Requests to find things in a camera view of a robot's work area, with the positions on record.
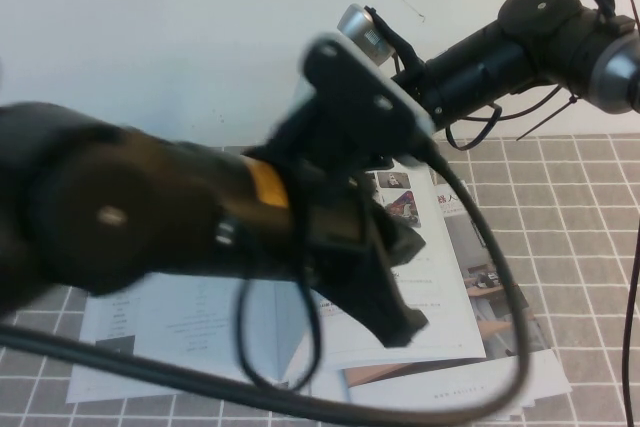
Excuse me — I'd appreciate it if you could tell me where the white product catalogue book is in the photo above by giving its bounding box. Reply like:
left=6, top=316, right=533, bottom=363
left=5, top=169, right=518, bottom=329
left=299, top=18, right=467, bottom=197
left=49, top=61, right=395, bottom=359
left=66, top=166, right=487, bottom=404

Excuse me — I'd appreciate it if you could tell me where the grey white-checked tablecloth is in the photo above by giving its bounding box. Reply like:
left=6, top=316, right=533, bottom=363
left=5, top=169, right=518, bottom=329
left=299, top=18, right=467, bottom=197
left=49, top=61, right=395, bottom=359
left=0, top=134, right=640, bottom=427

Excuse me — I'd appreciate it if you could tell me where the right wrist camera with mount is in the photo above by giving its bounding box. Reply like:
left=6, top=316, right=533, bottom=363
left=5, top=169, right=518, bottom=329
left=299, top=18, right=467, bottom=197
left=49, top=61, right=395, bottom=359
left=337, top=3, right=426, bottom=79

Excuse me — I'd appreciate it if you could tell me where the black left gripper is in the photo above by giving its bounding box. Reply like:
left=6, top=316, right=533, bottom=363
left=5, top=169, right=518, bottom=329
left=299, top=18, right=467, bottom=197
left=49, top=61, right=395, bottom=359
left=287, top=166, right=431, bottom=351

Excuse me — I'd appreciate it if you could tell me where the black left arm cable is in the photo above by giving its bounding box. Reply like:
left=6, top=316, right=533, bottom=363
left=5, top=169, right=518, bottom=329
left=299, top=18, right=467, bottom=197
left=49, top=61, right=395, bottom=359
left=0, top=136, right=532, bottom=427

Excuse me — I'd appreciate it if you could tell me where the brochure with office photo cover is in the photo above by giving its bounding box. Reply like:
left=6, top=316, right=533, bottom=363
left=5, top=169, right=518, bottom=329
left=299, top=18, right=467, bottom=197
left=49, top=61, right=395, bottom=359
left=342, top=179, right=574, bottom=421

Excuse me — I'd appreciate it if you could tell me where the white booklet stack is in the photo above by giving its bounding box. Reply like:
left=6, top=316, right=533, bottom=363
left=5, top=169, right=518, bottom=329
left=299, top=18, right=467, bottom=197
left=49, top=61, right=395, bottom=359
left=285, top=370, right=539, bottom=422

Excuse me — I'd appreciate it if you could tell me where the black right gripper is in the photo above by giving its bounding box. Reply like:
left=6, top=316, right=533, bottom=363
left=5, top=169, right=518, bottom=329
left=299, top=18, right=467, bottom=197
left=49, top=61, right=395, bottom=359
left=393, top=66, right=444, bottom=128

